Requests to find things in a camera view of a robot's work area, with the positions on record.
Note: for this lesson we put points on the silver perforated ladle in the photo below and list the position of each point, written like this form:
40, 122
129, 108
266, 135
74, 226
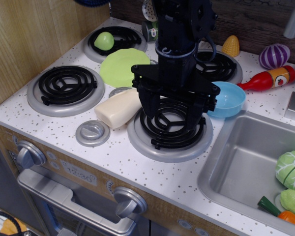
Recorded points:
148, 11

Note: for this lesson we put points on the silver stovetop knob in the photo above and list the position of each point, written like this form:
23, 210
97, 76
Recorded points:
92, 133
118, 90

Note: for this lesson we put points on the cream toy bottle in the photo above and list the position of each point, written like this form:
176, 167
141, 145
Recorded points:
119, 109

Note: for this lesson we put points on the back left stove burner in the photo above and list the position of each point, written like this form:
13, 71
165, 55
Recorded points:
124, 38

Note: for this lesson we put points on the purple striped toy onion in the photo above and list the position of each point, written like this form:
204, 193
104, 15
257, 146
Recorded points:
274, 56

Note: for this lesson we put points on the front right stove burner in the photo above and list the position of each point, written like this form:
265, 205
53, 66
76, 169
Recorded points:
164, 138

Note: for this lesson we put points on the left oven dial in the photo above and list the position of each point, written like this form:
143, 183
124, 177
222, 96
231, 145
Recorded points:
29, 155

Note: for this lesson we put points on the oven clock display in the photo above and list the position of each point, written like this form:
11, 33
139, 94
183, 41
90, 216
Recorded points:
79, 173

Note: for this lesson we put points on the silver knob under plate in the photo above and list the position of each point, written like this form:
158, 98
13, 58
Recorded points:
153, 62

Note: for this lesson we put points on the silver oven door handle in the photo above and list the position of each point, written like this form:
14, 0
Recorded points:
66, 216

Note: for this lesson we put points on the light green plate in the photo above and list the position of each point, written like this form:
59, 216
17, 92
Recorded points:
115, 70

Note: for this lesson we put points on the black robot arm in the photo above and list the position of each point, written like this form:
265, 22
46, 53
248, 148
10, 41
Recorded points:
181, 26

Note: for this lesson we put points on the red toy ketchup bottle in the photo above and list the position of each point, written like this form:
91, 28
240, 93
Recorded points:
270, 79

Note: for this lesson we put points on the blue plastic bowl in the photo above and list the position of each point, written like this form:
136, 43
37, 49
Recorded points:
229, 101

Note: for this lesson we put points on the oven dial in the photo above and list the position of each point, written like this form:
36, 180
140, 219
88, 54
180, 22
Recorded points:
129, 202
29, 155

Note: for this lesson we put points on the small green toy vegetable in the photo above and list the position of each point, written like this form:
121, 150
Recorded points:
287, 200

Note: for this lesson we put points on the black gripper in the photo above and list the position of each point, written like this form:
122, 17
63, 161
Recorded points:
175, 77

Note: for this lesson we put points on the silver sink basin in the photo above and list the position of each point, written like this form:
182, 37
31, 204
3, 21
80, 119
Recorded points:
240, 168

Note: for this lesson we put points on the green toy cabbage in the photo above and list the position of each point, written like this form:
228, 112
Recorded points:
285, 169

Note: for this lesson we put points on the right oven dial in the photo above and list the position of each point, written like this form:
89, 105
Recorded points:
129, 202

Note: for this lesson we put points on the front left stove burner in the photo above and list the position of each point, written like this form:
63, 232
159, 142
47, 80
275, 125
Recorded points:
64, 91

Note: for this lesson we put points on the middle silver stovetop knob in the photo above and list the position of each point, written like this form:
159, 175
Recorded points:
118, 90

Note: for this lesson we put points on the front silver stovetop knob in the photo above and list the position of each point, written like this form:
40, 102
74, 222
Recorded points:
92, 133

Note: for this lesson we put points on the yellow object on floor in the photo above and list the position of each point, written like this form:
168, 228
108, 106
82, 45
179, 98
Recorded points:
9, 228

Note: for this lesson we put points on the yellow toy corn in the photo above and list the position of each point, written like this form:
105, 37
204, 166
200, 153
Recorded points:
231, 46

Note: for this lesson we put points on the stove burner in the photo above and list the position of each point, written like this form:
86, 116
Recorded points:
164, 138
124, 38
64, 91
221, 68

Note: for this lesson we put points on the back right stove burner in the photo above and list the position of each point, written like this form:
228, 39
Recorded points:
221, 68

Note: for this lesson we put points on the green toy can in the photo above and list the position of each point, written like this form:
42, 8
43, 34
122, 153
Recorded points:
150, 30

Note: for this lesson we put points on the green toy pear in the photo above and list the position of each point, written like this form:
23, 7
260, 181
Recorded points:
104, 41

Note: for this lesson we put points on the orange toy carrot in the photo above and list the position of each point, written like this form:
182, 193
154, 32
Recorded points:
266, 204

